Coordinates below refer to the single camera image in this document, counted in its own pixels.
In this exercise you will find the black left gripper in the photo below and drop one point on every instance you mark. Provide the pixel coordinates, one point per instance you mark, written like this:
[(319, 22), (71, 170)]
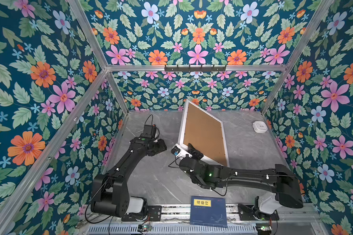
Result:
[(163, 146)]

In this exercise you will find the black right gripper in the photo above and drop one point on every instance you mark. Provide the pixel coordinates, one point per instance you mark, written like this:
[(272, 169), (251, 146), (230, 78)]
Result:
[(194, 154)]

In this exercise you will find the white picture frame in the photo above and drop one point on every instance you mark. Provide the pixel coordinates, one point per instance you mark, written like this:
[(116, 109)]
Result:
[(181, 132)]

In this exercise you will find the brown frame backing board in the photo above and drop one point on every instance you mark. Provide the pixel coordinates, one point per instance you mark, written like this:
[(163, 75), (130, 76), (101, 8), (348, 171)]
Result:
[(204, 132)]

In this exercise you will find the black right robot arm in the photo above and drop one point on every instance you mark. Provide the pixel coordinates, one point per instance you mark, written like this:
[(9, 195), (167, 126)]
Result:
[(282, 186)]

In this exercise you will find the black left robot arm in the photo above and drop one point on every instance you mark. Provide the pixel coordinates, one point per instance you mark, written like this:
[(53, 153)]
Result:
[(110, 195)]

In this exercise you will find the blue booklet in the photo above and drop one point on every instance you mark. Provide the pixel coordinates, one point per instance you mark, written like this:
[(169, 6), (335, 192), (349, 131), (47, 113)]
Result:
[(208, 211)]

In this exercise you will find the white round device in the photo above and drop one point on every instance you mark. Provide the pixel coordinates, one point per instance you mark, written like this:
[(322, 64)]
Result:
[(260, 127)]

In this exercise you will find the small circuit board right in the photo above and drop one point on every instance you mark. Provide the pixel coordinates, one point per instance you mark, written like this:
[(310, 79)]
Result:
[(264, 230)]

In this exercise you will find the small circuit board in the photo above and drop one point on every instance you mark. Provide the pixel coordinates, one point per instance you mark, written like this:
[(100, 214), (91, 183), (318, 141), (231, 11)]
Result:
[(264, 230), (144, 228)]

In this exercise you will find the small circuit board left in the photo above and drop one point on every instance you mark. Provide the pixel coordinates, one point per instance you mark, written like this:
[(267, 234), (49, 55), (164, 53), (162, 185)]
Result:
[(144, 228)]

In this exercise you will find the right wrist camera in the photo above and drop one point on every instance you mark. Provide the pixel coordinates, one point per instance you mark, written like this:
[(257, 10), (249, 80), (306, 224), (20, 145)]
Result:
[(179, 152)]

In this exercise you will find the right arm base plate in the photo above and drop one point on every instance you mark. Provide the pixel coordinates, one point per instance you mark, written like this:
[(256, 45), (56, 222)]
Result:
[(252, 212)]

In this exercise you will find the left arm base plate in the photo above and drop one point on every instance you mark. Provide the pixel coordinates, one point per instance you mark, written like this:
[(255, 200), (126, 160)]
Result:
[(148, 213)]

